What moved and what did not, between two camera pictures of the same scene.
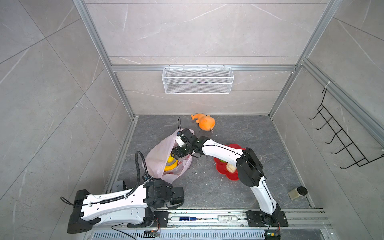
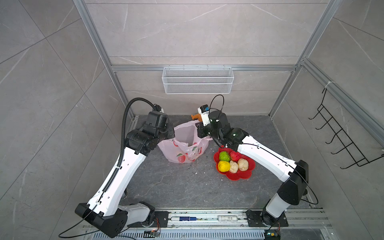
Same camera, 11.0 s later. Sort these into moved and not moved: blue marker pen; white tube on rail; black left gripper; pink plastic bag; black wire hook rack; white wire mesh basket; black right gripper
Moved: black right gripper; pink plastic bag; black left gripper
Not moved: black wire hook rack; white wire mesh basket; white tube on rail; blue marker pen
